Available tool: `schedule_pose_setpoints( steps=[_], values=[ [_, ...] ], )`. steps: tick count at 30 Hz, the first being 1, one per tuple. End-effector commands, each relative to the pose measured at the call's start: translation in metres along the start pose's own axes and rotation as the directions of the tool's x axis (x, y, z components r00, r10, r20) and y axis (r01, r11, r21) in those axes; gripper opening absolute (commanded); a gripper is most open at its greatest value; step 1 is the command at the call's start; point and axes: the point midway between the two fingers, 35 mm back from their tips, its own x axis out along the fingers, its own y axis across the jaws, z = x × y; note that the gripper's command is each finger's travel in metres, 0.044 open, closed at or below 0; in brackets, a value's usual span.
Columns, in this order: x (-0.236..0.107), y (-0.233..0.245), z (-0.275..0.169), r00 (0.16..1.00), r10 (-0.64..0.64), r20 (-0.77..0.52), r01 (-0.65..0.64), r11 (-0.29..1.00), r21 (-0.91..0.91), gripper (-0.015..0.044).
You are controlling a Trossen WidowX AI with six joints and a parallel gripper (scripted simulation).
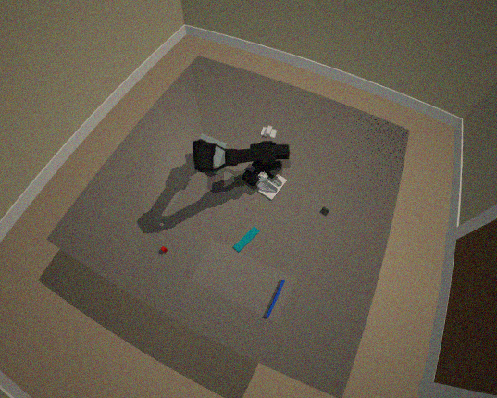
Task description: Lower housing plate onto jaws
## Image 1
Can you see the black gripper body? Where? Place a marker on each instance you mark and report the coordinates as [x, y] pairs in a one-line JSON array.
[[251, 177]]

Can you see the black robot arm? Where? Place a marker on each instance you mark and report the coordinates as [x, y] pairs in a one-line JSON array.
[[265, 153]]

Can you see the teal flat bar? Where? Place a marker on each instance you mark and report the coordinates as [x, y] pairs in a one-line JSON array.
[[246, 239]]

